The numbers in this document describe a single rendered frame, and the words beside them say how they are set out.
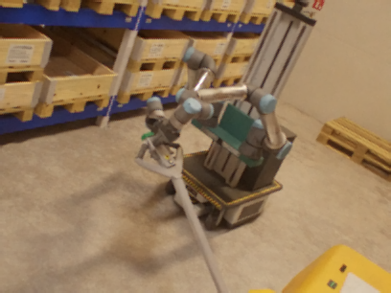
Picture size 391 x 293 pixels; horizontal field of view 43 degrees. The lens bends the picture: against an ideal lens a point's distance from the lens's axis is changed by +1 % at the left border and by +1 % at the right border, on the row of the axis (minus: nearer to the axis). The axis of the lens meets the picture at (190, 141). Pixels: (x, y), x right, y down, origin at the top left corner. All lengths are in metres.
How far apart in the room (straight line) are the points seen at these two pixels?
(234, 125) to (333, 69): 4.27
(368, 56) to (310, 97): 1.05
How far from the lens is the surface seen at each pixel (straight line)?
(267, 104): 3.03
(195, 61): 3.32
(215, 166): 4.17
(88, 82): 4.31
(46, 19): 3.78
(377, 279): 2.73
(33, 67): 3.79
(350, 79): 7.94
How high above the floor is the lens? 2.13
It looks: 24 degrees down
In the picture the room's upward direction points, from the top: 23 degrees clockwise
